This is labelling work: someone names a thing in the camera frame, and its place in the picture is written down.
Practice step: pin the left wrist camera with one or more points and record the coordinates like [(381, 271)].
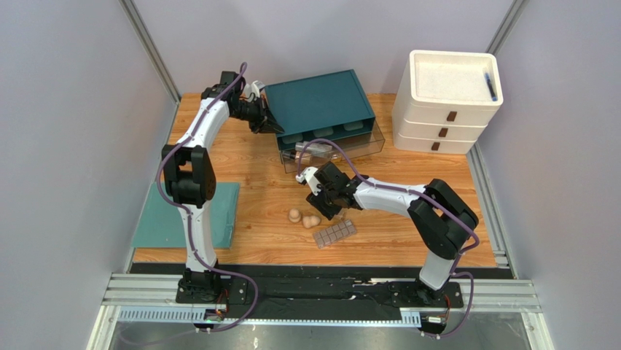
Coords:
[(253, 91)]

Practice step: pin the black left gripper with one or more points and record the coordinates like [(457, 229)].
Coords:
[(265, 122)]

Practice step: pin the eyeshadow palette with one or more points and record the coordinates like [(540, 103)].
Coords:
[(335, 233)]

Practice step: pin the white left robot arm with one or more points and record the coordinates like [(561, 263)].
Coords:
[(189, 178)]

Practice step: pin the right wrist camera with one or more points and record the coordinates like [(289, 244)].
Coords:
[(308, 176)]

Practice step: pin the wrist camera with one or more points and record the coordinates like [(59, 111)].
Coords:
[(253, 91), (308, 176)]

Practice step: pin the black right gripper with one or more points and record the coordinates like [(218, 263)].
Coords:
[(328, 200)]

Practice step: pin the clear plastic bottle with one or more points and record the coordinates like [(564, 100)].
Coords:
[(316, 150)]

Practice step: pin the blue pen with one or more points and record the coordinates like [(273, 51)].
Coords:
[(491, 87)]

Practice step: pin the teal drawer cabinet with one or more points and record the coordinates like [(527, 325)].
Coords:
[(333, 106)]

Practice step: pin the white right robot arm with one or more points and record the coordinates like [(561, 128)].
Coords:
[(442, 219)]

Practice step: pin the gourd-shaped beige makeup sponge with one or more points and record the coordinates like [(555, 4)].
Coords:
[(311, 221)]

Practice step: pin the white three-drawer organizer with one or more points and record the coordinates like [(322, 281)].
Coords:
[(443, 104)]

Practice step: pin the round beige makeup sponge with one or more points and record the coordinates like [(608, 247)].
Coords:
[(294, 215)]

